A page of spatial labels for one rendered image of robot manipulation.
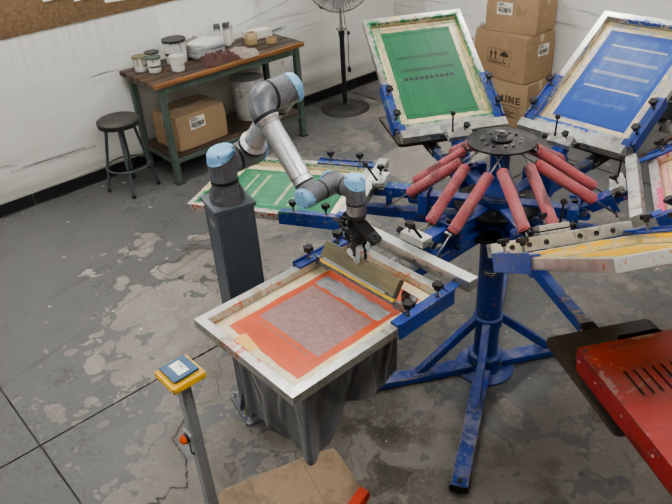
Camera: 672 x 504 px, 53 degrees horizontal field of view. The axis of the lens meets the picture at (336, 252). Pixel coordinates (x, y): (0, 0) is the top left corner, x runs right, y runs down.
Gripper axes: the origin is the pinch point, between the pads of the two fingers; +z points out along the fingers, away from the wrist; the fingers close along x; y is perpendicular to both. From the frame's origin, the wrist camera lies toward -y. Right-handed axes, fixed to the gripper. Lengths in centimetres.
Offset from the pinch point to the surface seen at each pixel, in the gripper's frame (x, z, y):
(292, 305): 26.0, 13.7, 12.8
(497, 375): -83, 108, -10
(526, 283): -165, 109, 28
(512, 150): -79, -22, -10
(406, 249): -23.2, 5.1, -1.3
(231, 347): 59, 10, 6
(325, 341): 31.3, 13.8, -12.5
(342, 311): 15.3, 13.8, -4.1
